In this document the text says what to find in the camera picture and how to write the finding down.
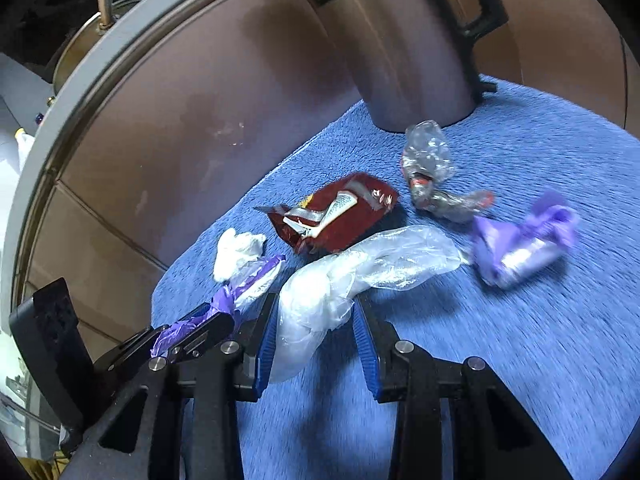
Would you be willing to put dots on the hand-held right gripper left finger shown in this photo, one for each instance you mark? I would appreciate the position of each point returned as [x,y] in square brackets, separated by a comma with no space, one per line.
[265,347]

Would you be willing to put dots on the purple candy wrapper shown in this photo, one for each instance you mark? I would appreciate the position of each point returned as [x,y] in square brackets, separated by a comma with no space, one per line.
[222,302]

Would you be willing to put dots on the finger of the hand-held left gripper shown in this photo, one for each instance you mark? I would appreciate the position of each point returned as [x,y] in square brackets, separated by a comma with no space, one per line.
[125,352]
[212,331]

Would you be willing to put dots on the dark red snack wrapper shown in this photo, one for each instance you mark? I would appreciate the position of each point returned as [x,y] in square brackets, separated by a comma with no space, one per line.
[350,220]

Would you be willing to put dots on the clear bag with white tissue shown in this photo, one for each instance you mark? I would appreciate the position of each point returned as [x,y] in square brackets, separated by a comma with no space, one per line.
[310,300]

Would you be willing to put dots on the crumpled clear plastic wrapper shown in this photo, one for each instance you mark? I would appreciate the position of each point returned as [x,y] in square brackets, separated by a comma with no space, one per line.
[427,150]

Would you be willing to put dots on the blue terry towel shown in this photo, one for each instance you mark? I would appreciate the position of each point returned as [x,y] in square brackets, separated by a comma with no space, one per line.
[500,360]

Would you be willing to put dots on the crumpled white tissue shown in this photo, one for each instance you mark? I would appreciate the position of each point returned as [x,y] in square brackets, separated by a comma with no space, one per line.
[235,255]

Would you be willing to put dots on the clear wrapper with red print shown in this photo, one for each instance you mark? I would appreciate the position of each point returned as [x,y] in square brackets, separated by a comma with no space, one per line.
[450,205]

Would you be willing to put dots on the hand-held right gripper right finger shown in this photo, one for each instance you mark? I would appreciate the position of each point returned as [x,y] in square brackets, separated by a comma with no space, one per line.
[367,347]

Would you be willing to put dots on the purple silver foil wrapper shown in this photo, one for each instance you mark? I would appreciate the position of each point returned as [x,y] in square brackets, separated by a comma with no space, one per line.
[500,250]

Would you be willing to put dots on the dark electric kettle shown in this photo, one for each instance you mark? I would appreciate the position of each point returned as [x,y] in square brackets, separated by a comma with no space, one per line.
[400,60]

